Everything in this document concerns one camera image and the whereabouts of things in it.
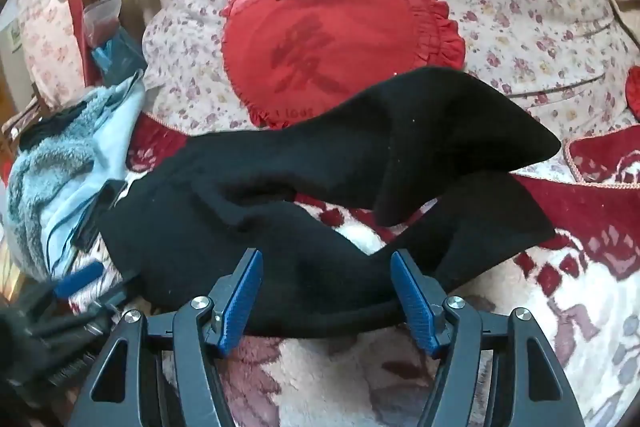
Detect blue packet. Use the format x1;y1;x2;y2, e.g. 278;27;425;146
90;29;148;85

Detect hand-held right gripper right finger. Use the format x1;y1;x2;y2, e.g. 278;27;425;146
390;249;586;427

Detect light blue fleece garment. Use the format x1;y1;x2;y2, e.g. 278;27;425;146
7;72;148;283

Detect red heart-shaped frilled pillow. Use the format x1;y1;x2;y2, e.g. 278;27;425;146
220;0;468;131

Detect black pants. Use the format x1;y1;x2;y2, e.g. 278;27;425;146
97;66;562;339

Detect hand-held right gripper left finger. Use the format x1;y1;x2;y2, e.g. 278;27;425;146
67;248;264;427

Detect pink floral cloth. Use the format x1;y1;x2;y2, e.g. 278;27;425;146
15;0;96;98

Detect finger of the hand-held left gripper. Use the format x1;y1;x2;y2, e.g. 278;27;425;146
52;263;103;299

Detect red hanging cloth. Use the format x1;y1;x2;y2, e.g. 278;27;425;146
65;0;108;82

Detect red and white fleece blanket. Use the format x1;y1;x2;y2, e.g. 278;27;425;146
65;112;640;427

